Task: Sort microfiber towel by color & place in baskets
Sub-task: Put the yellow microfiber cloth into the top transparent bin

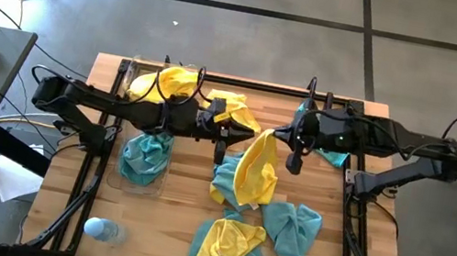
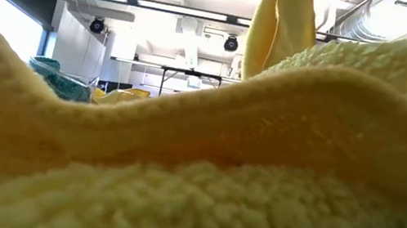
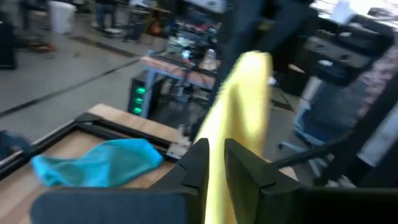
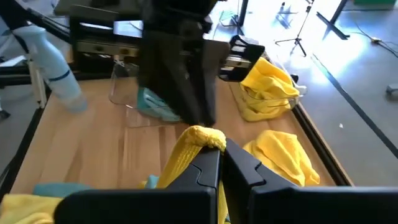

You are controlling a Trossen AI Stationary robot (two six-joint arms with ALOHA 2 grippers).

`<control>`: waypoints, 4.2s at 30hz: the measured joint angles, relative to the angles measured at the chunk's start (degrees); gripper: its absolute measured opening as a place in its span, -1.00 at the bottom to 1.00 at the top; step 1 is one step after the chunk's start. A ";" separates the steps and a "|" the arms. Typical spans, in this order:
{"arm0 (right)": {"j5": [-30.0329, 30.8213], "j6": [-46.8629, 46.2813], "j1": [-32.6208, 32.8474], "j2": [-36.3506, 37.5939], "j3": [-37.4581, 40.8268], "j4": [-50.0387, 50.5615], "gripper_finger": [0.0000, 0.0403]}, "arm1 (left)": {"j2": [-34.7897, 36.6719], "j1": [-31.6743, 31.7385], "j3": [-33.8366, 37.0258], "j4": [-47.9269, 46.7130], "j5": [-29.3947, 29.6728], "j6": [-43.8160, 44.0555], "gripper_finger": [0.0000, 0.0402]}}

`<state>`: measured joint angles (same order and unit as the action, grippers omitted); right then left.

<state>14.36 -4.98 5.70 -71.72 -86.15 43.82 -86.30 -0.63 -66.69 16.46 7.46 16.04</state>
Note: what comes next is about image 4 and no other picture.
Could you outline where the clear plastic water bottle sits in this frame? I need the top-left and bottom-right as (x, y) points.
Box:
(11, 24), (88, 113)

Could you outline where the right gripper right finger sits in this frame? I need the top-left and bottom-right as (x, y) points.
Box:
(221, 139), (398, 224)

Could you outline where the yellow microfiber towel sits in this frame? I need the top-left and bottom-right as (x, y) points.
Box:
(239, 93), (295, 123)
(136, 124), (229, 224)
(239, 57), (301, 105)
(0, 193), (63, 224)
(242, 129), (321, 187)

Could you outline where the black tripod stand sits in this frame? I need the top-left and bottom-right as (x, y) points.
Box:
(274, 1), (315, 58)

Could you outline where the grey desk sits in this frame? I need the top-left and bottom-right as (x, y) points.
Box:
(52, 0), (147, 16)

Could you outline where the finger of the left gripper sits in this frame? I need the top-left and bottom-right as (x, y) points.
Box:
(188, 34), (229, 127)
(139, 30), (200, 125)

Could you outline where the black aluminium table frame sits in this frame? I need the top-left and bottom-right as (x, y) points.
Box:
(0, 6), (355, 200)

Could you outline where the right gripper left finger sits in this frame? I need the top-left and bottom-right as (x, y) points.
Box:
(54, 146), (221, 224)

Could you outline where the black floor stand base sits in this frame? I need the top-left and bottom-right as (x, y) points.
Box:
(315, 0), (351, 40)

